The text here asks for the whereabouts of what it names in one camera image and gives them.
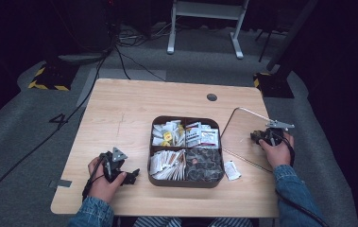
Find tangle of cables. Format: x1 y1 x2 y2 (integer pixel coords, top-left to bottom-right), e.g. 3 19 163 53
116 22 171 47

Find person's striped clothing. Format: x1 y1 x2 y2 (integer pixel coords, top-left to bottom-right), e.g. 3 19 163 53
132 216 255 227

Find hand-held gripper cable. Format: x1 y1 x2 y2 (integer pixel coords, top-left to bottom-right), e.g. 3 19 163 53
270 131 330 227
81 153 107 202

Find right hand-held gripper cable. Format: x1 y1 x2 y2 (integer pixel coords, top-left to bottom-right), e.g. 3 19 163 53
270 131 330 227

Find pile of white red packets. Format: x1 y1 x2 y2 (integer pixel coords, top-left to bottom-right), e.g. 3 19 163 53
184 121 220 148

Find single white sachet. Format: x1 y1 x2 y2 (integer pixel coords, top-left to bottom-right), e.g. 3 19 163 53
223 160 242 182

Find person's right hand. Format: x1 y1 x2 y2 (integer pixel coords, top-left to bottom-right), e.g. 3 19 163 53
258 131 296 170

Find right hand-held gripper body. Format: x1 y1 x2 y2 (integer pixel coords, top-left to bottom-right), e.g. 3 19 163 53
259 119 296 147

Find person's left hand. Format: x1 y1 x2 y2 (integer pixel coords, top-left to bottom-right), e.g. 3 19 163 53
86 156 128 204

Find black slanted pole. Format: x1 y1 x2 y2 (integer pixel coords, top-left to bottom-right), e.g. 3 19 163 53
265 0 319 72

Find dark four-compartment box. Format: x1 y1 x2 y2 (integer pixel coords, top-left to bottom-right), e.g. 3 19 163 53
146 114 226 189

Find thin black floor cable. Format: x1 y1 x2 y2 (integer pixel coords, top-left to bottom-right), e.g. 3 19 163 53
114 44 168 83

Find black yellow striped stand base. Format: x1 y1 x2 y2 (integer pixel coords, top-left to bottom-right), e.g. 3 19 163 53
252 72 295 99
27 61 80 93

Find white metal stand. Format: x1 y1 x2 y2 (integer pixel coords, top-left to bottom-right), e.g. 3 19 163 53
166 0 250 61

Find left hand-held gripper cable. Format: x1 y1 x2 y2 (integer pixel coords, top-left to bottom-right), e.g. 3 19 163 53
81 153 107 202

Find long black floor cable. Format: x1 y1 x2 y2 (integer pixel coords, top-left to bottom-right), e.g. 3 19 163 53
0 46 113 219

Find pile of dark camouflage packets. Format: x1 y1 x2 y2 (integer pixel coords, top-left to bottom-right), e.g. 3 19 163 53
185 148 225 183

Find pile of white yellow packets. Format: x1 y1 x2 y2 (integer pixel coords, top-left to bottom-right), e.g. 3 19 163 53
152 119 187 148

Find grey tape strip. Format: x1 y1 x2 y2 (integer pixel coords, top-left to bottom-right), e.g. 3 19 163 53
48 179 73 189

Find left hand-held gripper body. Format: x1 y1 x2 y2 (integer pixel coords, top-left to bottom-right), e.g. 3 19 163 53
98 147 129 183

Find clear box lid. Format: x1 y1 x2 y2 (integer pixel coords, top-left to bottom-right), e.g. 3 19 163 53
219 107 282 174

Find thin black tripod legs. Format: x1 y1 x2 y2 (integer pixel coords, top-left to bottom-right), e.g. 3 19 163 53
255 27 283 63

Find row of white orange sachets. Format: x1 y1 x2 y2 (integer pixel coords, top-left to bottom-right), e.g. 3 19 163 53
149 148 187 182

